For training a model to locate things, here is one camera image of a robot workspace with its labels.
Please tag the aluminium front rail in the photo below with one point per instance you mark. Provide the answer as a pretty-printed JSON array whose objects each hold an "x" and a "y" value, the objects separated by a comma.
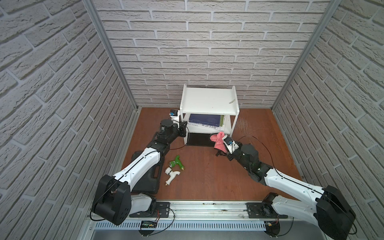
[{"x": 198, "y": 210}]

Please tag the white paper under book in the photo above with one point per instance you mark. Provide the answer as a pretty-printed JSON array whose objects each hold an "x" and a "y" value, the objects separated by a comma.
[{"x": 206, "y": 129}]

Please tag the dark blue book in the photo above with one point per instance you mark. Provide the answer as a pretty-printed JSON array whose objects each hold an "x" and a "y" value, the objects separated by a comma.
[{"x": 210, "y": 120}]

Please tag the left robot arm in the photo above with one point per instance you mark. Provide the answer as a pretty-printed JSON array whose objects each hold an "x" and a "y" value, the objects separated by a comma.
[{"x": 113, "y": 199}]

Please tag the small green circuit board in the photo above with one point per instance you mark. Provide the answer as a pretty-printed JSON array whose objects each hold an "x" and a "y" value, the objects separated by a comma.
[{"x": 148, "y": 225}]

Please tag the white two-tier bookshelf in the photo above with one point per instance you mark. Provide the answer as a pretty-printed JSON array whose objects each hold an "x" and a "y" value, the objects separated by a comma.
[{"x": 208, "y": 101}]

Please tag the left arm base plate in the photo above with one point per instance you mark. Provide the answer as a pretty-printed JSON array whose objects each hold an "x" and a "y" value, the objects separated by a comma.
[{"x": 157, "y": 210}]

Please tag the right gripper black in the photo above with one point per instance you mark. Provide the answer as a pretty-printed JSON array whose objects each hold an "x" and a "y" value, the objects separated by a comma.
[{"x": 228, "y": 156}]

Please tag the green toy drill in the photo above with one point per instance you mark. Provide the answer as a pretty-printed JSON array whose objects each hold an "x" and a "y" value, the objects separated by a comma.
[{"x": 176, "y": 162}]

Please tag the black plastic tool case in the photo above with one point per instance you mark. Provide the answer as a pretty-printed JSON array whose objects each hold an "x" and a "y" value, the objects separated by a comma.
[{"x": 150, "y": 181}]

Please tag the pink and grey cloth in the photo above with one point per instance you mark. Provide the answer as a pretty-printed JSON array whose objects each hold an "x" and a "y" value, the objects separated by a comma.
[{"x": 219, "y": 143}]

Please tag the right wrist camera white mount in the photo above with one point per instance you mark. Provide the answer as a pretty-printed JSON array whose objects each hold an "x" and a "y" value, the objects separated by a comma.
[{"x": 230, "y": 144}]

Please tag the white plastic faucet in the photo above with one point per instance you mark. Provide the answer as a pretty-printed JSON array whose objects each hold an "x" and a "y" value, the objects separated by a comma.
[{"x": 172, "y": 174}]

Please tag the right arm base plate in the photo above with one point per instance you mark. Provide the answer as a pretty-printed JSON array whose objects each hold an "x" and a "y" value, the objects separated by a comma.
[{"x": 261, "y": 210}]

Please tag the round black connector puck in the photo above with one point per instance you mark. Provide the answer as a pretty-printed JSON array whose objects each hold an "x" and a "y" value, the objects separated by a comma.
[{"x": 272, "y": 229}]

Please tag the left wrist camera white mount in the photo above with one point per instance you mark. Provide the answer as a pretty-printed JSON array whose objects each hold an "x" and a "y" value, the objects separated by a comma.
[{"x": 175, "y": 115}]

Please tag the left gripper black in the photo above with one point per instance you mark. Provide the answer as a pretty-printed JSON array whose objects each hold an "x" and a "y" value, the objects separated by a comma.
[{"x": 182, "y": 129}]

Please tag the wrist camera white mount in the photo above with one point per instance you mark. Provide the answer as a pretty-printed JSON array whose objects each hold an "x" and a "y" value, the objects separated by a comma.
[
  {"x": 175, "y": 115},
  {"x": 230, "y": 144}
]

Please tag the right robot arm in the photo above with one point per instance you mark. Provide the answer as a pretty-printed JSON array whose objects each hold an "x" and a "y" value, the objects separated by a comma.
[{"x": 326, "y": 208}]

